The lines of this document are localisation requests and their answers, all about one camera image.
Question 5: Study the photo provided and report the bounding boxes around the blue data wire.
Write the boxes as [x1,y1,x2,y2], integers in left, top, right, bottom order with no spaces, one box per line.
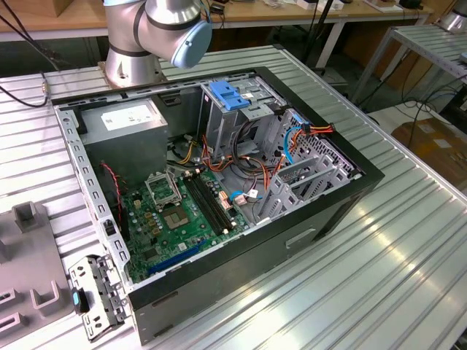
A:
[282,126,306,166]

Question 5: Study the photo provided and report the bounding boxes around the orange power wire black plug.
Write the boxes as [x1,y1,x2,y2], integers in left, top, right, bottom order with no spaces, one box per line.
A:
[264,122,335,190]

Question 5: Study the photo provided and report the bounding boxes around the grey metal disk bay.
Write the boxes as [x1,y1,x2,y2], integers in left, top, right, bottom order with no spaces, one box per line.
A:
[255,144,362,225]

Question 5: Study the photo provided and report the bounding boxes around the black RAM slot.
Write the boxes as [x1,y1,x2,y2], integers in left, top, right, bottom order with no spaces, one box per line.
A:
[191,175,229,233]
[187,176,225,235]
[183,176,221,236]
[196,174,234,233]

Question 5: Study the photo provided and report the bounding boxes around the grey metal drive cage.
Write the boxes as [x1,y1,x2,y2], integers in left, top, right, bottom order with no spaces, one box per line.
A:
[198,75,290,163]

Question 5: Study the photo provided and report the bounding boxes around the CPU socket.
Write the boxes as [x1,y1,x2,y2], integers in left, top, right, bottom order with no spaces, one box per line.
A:
[162,205,191,232]

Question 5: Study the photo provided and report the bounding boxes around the blue plastic drive latch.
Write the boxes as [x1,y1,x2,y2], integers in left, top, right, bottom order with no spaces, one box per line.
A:
[209,79,252,112]

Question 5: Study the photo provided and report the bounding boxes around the black open PC case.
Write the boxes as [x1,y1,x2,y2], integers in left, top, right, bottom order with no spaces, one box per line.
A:
[50,66,386,346]

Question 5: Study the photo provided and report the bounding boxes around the metal socket cover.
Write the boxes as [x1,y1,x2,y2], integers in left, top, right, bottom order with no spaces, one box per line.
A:
[144,170,182,211]

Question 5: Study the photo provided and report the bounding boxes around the green motherboard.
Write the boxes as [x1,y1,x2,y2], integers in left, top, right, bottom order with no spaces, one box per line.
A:
[122,169,252,284]

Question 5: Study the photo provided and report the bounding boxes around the blue expansion slot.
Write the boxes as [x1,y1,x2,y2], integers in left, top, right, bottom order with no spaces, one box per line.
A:
[147,243,201,275]

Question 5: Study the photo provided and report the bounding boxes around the grey power supply unit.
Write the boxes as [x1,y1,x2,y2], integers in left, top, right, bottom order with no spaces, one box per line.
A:
[78,98,169,190]

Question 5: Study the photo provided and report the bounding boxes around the black case fan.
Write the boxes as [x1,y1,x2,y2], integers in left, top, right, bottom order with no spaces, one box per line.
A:
[97,160,131,244]

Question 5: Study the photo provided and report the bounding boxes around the black clip teal tab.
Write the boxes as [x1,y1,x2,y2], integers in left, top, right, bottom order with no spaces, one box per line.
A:
[70,287,91,315]

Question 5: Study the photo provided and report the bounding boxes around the large flat cardboard box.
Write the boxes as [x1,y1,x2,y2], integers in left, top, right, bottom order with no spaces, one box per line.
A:
[392,118,467,183]

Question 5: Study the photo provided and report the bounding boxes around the grey parts rack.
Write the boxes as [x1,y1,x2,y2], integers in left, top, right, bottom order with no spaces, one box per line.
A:
[0,201,76,346]

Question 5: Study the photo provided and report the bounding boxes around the metal slat side table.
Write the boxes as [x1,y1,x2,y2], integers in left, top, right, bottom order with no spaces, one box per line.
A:
[350,24,467,106]

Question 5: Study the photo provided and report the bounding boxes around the small brown cardboard box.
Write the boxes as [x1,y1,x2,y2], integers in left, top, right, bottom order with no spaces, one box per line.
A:
[50,0,80,18]

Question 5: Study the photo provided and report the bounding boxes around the orange red wire bundle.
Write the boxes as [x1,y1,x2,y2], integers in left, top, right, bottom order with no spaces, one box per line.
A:
[200,135,271,190]

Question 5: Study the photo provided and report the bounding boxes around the white plug red wires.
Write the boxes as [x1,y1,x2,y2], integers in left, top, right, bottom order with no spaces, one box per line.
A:
[231,189,264,208]

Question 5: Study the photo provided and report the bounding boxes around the black wire bundle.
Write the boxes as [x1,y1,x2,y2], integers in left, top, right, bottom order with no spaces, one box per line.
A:
[233,120,267,172]

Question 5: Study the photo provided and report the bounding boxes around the yellow orange wire bundle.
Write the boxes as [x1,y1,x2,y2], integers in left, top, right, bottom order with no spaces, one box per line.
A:
[177,141,196,165]

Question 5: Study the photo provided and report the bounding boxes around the red black fan wire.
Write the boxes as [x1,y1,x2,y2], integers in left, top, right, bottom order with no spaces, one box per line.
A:
[99,162,124,222]

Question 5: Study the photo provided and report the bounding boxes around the grey metal retainer bracket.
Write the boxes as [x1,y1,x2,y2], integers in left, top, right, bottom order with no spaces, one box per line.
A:
[67,254,133,343]

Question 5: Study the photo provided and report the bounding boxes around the cable with silver plug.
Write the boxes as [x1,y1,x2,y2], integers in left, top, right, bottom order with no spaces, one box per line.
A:
[0,71,50,109]

